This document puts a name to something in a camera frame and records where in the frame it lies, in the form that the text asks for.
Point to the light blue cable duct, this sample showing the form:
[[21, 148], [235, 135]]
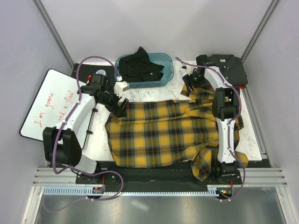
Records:
[[92, 191]]

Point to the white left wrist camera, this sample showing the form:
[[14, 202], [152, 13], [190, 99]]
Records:
[[121, 87]]

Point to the aluminium frame rail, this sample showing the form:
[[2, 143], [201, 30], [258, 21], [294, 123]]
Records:
[[254, 177]]

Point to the small blue white jar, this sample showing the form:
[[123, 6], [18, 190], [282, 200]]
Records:
[[101, 72]]

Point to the teal plastic bin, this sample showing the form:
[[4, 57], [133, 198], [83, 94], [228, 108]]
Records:
[[157, 58]]

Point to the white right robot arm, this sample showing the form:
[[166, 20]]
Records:
[[226, 105]]

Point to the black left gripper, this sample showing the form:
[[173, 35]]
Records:
[[119, 112]]

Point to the white dry-erase board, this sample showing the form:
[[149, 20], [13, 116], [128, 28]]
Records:
[[54, 99]]

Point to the black shirt in bin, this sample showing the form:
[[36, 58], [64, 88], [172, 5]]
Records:
[[138, 68]]

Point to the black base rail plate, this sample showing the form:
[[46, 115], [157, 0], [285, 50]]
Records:
[[173, 178]]

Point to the black mat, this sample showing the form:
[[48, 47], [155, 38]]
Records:
[[87, 70]]

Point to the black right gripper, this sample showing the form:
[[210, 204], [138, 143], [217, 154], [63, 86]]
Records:
[[187, 79]]

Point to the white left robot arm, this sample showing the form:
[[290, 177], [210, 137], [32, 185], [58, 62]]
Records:
[[61, 143]]

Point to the folded dark striped shirt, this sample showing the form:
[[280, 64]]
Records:
[[230, 66]]

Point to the yellow plaid long sleeve shirt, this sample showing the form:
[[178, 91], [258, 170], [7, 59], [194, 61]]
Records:
[[159, 134]]

